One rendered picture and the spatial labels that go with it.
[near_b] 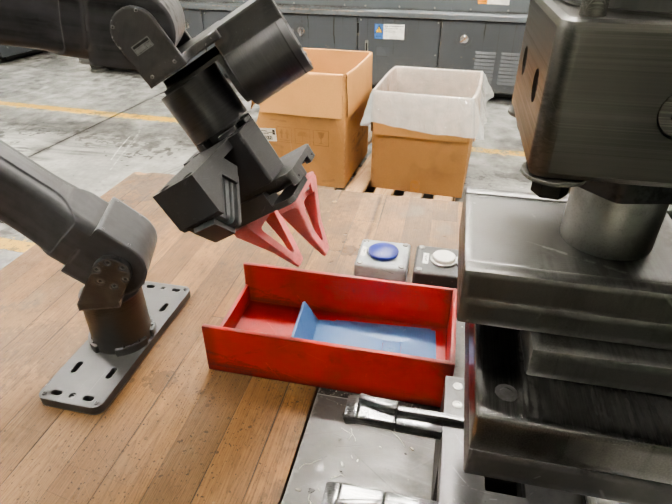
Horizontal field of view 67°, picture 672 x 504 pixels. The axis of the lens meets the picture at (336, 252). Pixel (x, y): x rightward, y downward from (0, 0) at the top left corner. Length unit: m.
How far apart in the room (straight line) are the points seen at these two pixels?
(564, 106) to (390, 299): 0.44
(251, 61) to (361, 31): 4.42
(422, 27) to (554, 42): 4.58
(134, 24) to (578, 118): 0.34
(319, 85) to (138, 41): 2.12
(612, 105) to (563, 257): 0.07
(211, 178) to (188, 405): 0.24
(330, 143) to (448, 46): 2.35
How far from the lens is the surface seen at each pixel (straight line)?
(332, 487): 0.37
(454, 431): 0.41
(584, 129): 0.18
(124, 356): 0.60
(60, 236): 0.53
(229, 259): 0.74
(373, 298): 0.60
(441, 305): 0.59
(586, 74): 0.18
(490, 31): 4.72
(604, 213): 0.23
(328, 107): 2.54
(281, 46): 0.44
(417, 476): 0.48
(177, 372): 0.58
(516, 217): 0.25
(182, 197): 0.40
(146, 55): 0.44
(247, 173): 0.45
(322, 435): 0.50
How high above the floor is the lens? 1.30
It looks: 32 degrees down
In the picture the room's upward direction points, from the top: straight up
